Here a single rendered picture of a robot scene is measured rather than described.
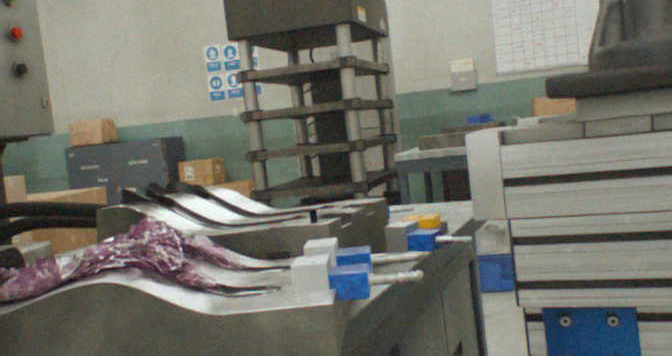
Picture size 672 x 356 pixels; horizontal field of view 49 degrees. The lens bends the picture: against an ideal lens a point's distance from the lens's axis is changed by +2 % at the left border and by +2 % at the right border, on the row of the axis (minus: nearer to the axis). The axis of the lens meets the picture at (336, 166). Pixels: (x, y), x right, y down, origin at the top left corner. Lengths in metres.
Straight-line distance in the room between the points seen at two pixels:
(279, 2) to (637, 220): 4.53
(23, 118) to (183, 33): 6.72
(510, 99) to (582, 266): 6.70
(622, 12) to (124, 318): 0.55
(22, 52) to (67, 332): 1.15
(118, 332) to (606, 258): 0.47
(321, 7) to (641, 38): 4.38
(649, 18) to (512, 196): 0.21
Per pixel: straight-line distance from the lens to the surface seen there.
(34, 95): 1.82
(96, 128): 8.40
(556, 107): 6.85
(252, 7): 5.23
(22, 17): 1.84
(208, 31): 8.31
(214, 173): 7.87
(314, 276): 0.73
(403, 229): 1.12
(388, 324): 1.13
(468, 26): 7.51
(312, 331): 0.69
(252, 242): 1.02
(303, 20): 5.08
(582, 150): 0.74
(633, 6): 0.76
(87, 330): 0.74
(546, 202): 0.75
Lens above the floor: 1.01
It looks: 3 degrees down
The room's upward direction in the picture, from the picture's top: 6 degrees counter-clockwise
